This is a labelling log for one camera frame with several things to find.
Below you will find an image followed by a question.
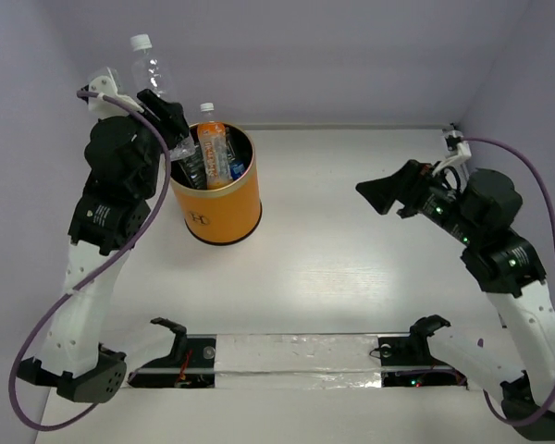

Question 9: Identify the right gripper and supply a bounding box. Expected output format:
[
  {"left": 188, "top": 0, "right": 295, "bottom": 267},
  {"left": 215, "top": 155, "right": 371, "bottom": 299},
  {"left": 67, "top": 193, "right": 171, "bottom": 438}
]
[{"left": 355, "top": 157, "right": 481, "bottom": 245}]

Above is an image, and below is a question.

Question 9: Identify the clear unlabelled bottle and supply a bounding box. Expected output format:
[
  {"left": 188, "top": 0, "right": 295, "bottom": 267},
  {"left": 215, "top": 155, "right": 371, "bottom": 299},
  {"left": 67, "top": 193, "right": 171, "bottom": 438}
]
[{"left": 129, "top": 33, "right": 195, "bottom": 161}]

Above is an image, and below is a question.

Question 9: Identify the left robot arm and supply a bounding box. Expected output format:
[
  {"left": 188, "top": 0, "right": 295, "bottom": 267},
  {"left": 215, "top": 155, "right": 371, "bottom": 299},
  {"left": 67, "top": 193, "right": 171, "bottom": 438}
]
[{"left": 15, "top": 89, "right": 190, "bottom": 404}]

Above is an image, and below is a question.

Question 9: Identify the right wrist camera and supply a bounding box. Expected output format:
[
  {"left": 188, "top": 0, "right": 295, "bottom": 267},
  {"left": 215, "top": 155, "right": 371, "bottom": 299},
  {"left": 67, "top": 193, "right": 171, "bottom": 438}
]
[{"left": 433, "top": 129, "right": 472, "bottom": 176}]

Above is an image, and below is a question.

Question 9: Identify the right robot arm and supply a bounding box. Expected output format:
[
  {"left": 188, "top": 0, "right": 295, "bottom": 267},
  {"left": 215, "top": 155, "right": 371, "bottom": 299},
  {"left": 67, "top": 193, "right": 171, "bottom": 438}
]
[{"left": 356, "top": 160, "right": 555, "bottom": 441}]

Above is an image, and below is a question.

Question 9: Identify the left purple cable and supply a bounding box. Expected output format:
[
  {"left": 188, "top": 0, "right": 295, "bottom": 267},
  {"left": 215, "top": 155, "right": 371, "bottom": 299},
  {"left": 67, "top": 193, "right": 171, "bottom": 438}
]
[{"left": 7, "top": 91, "right": 173, "bottom": 430}]

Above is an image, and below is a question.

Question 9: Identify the orange label bottle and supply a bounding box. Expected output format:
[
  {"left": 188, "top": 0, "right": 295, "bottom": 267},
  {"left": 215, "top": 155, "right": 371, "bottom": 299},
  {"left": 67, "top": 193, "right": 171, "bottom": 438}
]
[{"left": 197, "top": 103, "right": 232, "bottom": 190}]

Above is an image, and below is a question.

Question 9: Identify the orange cylindrical bin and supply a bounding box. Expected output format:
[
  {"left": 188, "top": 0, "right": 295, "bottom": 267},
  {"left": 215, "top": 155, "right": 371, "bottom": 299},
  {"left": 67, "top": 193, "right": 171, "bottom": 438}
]
[{"left": 170, "top": 123, "right": 263, "bottom": 245}]

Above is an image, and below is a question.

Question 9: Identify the silver taped front rail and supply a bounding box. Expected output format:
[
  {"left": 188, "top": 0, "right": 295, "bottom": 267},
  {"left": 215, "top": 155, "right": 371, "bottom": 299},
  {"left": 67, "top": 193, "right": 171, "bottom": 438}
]
[{"left": 125, "top": 334, "right": 468, "bottom": 390}]

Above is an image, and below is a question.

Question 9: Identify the blue label bottle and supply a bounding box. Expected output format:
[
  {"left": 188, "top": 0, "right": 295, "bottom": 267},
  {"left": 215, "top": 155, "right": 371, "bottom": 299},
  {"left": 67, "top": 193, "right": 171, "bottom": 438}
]
[{"left": 229, "top": 160, "right": 246, "bottom": 180}]

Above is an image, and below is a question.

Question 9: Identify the green yellow label bottle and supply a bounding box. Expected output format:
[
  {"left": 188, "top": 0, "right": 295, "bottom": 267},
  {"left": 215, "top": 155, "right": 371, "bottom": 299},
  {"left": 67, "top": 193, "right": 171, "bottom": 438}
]
[{"left": 178, "top": 144, "right": 207, "bottom": 190}]

